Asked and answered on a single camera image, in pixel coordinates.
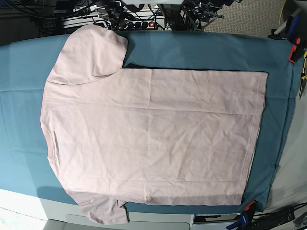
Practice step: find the pink T-shirt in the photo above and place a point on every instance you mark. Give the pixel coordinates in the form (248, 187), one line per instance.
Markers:
(152, 136)

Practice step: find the white power strip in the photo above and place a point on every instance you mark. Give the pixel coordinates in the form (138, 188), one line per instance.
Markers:
(155, 22)

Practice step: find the teal table cloth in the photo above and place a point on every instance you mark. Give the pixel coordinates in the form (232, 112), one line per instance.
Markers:
(25, 65)

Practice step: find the orange blue clamp bottom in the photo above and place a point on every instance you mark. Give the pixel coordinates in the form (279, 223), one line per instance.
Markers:
(245, 218)

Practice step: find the orange black clamp right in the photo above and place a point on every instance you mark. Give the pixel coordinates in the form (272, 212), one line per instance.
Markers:
(296, 51)

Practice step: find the blue clamp top right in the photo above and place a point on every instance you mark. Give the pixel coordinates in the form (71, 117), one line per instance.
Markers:
(286, 30)

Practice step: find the yellow handled pliers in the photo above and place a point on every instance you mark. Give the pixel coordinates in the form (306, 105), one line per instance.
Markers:
(303, 80)

